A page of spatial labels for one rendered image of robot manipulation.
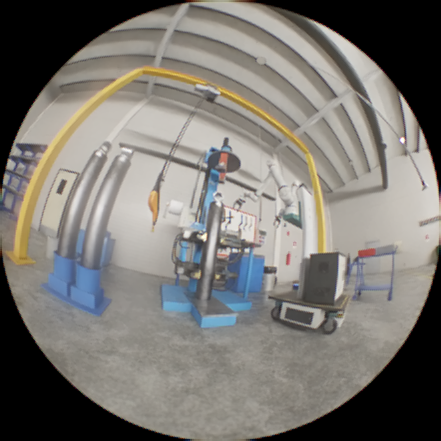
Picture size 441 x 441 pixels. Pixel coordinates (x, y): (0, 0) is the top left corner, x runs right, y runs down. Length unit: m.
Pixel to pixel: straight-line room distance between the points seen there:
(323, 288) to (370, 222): 10.42
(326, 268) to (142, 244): 3.67
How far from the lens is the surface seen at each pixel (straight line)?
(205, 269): 1.72
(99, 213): 1.35
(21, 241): 2.26
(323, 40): 5.31
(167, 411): 0.77
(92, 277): 1.39
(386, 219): 11.78
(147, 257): 3.69
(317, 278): 1.52
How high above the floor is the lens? 0.70
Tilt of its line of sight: 16 degrees up
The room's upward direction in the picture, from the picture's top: 8 degrees clockwise
